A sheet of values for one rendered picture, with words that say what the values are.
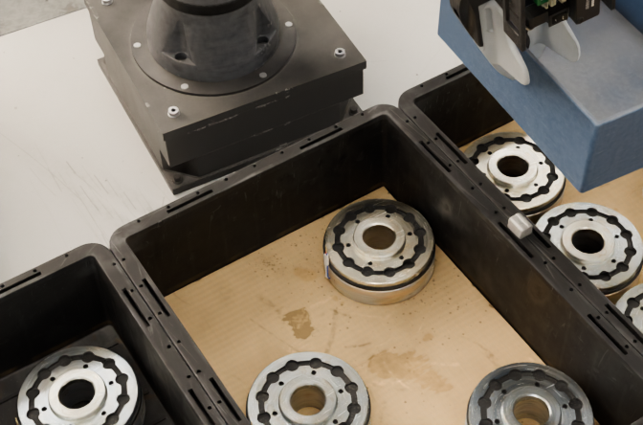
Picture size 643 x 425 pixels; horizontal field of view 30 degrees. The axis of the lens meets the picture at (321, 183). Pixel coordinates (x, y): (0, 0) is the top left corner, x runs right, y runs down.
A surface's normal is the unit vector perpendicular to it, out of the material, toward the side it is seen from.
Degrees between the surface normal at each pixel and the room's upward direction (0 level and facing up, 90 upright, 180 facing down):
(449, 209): 90
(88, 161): 0
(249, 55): 75
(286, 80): 2
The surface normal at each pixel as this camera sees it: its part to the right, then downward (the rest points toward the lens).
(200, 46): -0.13, 0.53
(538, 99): -0.89, 0.34
